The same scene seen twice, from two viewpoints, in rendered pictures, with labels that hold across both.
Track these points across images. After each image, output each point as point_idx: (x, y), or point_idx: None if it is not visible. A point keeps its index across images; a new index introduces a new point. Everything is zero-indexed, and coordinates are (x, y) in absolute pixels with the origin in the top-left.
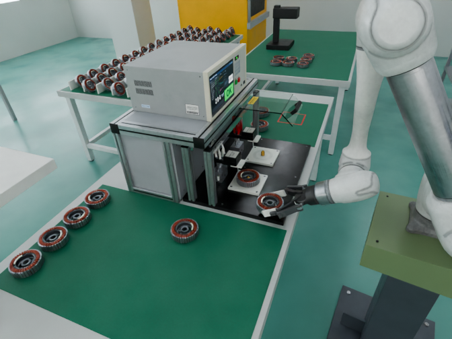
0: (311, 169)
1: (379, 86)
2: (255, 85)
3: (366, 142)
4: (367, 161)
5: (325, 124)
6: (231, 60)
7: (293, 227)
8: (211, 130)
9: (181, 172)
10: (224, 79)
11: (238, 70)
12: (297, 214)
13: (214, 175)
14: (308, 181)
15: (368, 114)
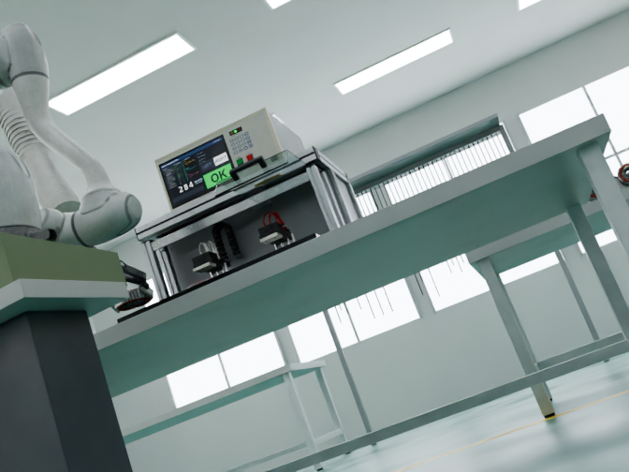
0: (252, 268)
1: (25, 113)
2: (306, 156)
3: (87, 177)
4: (81, 202)
5: (437, 189)
6: (218, 138)
7: (116, 328)
8: (152, 220)
9: (185, 287)
10: (202, 161)
11: (245, 145)
12: (141, 317)
13: (156, 275)
14: (225, 285)
15: (43, 142)
